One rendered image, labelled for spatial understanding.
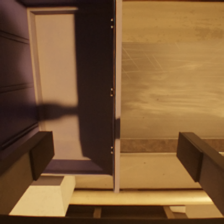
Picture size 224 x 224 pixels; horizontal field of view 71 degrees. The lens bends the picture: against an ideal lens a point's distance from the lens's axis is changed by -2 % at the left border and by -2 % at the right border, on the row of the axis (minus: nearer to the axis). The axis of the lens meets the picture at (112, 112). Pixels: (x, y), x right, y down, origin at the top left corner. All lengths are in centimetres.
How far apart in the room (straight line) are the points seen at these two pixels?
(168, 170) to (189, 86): 21
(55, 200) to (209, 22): 48
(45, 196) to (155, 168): 26
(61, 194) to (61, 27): 34
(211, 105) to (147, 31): 22
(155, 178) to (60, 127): 27
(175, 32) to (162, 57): 6
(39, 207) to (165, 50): 42
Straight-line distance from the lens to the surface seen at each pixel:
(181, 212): 51
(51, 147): 16
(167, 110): 39
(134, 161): 42
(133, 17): 38
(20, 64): 34
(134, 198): 45
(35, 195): 38
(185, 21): 40
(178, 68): 38
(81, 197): 46
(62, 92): 38
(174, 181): 48
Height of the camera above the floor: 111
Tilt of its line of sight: 76 degrees down
